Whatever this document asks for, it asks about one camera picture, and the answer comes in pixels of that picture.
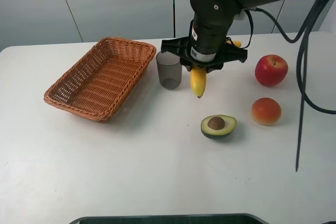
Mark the halved avocado with pit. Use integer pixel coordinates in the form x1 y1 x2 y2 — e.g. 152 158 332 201
201 115 237 140

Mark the yellow banana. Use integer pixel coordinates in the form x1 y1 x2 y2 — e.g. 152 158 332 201
190 39 241 98

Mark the red apple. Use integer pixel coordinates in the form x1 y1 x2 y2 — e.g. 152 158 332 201
255 55 288 87

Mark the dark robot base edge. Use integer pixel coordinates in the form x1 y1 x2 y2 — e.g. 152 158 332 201
71 214 266 223

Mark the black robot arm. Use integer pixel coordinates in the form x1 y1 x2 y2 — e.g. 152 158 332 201
161 0 280 72

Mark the grey translucent cup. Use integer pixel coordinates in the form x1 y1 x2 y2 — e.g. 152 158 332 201
156 51 182 90

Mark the brown wicker basket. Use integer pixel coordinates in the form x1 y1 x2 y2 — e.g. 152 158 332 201
44 37 156 123

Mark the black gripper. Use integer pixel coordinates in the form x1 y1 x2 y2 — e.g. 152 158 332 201
161 37 247 74

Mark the orange round fruit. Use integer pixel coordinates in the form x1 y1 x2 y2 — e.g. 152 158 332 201
251 98 282 126

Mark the black cable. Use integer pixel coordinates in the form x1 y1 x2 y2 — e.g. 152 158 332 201
245 0 336 172

